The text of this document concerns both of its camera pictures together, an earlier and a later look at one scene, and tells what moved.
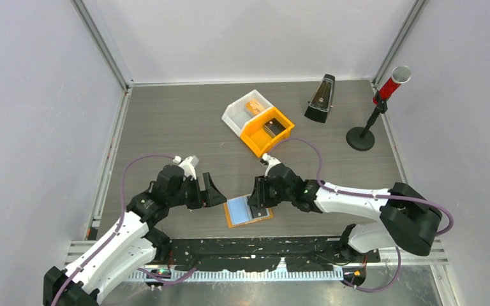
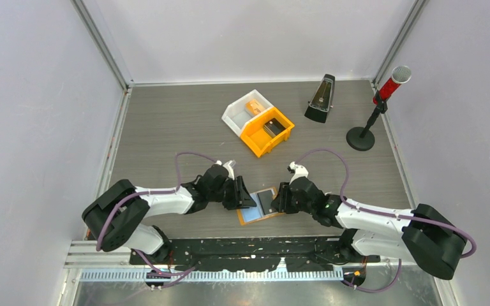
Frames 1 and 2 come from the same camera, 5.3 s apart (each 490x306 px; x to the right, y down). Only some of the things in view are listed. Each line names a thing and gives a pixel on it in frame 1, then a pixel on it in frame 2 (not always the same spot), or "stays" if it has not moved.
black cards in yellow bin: (274, 127) stays
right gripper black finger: (258, 197) -> (280, 203)
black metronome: (320, 101) stays
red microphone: (400, 74) stays
